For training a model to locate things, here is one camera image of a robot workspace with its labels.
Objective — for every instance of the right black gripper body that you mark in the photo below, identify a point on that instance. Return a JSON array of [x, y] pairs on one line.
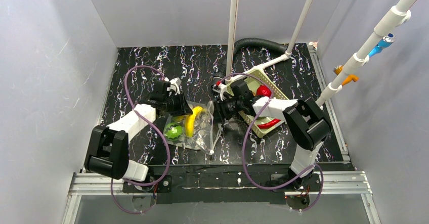
[[220, 107]]

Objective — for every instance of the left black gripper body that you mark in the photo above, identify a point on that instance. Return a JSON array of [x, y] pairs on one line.
[[182, 104]]

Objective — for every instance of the yellow fake banana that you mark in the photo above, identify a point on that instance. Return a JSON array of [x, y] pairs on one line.
[[188, 122]]

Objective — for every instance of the clear zip top bag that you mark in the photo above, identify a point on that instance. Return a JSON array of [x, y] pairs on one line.
[[196, 131]]

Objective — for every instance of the red fake apple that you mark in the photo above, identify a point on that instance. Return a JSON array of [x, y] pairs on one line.
[[263, 90]]

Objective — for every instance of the red fake chili pepper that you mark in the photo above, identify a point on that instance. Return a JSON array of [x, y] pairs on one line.
[[269, 124]]

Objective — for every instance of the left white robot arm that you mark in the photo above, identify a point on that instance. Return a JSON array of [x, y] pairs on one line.
[[108, 150]]

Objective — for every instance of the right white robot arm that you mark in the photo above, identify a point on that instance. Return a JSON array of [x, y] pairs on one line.
[[307, 123]]

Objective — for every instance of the light green plastic basket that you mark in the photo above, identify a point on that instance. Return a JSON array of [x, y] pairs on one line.
[[265, 108]]

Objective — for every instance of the white pvc pipe right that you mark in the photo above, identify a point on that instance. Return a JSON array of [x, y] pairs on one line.
[[395, 16]]

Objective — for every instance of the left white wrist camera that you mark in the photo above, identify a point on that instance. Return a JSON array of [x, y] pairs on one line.
[[174, 86]]

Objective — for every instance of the white pvc pipe frame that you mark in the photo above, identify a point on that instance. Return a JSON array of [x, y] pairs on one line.
[[269, 19]]

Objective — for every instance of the aluminium frame rail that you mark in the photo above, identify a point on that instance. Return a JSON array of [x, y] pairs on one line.
[[219, 196]]

